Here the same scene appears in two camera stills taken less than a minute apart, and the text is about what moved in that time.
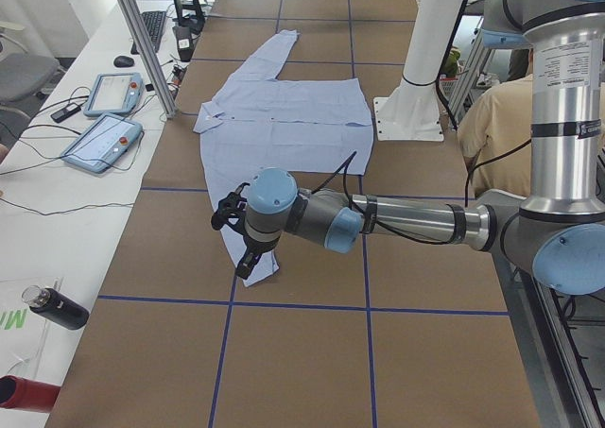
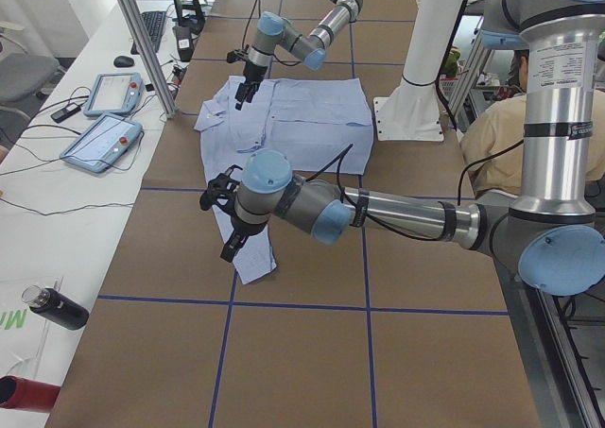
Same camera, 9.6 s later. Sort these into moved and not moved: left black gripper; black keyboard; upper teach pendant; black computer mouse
Moved: left black gripper
Not moved: black computer mouse; black keyboard; upper teach pendant
